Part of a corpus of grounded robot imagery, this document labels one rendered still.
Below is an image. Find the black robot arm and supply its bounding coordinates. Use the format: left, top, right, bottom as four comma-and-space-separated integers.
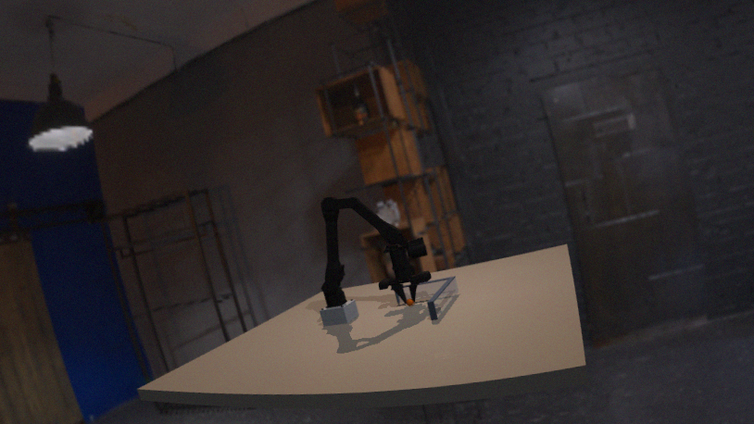
320, 197, 427, 308

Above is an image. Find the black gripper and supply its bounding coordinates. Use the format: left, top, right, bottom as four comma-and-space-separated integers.
379, 261, 431, 303

